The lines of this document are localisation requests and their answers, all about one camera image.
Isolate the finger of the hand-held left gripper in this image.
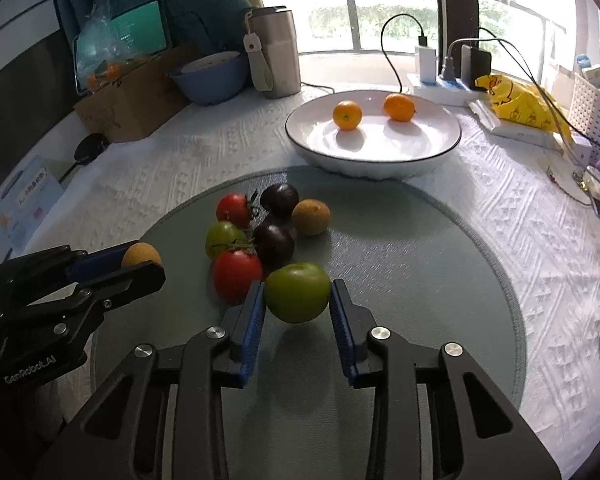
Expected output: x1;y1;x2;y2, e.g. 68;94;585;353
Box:
10;262;167;346
0;244;133;291

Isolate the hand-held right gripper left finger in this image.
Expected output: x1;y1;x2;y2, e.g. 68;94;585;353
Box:
32;280;267;480

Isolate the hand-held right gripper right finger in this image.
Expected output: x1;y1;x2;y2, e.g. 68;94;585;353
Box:
329;279;563;480

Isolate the small tan round fruit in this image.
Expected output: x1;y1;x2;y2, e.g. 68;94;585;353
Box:
121;242;163;271

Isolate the large green tomato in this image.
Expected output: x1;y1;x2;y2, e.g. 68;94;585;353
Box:
264;262;332;324

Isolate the large red tomato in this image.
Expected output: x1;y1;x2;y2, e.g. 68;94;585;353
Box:
211;250;264;305

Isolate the dark purple tomato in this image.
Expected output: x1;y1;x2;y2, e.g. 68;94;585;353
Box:
252;222;296;268
259;183;300;220

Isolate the small green tomato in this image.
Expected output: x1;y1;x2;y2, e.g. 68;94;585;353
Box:
205;221;248;261

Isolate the brown kiwi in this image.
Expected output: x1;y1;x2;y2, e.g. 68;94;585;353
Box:
291;199;330;237

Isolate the small red tomato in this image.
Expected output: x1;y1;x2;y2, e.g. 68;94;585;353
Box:
216;193;253;229

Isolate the white plate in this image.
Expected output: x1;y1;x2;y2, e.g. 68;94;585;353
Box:
284;89;462;179

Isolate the light blue paper box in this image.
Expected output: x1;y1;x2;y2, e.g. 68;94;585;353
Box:
0;154;66;261

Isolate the grey round mat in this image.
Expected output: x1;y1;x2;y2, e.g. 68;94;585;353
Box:
89;166;527;480

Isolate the black round object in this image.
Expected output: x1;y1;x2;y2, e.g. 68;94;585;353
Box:
60;132;108;183

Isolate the cardboard box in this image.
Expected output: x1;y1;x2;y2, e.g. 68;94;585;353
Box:
73;42;201;143

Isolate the clear plastic bag with oranges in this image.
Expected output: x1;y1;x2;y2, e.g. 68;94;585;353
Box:
75;0;148;96

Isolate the blue bowl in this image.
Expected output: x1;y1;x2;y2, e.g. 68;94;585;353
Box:
169;51;248;106

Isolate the orange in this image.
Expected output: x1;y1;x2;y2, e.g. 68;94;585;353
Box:
332;100;363;131
383;92;417;122

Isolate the tablet with green screen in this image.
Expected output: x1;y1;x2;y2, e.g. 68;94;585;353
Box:
75;0;172;93

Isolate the white power strip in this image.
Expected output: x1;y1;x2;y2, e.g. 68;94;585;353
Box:
406;73;488;107

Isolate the steel tumbler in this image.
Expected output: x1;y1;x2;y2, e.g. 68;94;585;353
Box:
243;6;302;99

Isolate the teal curtain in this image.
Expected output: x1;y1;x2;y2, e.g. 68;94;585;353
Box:
47;0;253;56

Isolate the white charger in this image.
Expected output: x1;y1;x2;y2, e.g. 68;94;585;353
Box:
414;35;438;84

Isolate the yellow plastic bag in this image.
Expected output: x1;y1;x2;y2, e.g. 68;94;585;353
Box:
474;74;573;143

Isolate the black power adapter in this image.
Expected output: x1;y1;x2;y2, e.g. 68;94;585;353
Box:
459;44;493;92

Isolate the balcony railing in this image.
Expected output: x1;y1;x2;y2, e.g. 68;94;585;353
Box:
257;0;551;56

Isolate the white plastic basket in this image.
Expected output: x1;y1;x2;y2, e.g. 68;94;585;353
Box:
562;72;600;153

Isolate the bottle in basket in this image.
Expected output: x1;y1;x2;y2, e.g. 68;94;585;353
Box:
575;54;600;86

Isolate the black charger cable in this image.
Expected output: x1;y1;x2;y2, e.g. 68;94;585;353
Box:
380;14;428;95

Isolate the black power cable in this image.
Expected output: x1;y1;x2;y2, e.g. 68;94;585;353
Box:
447;26;600;161

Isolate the dark window frame post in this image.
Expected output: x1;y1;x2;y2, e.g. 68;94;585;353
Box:
432;0;481;46

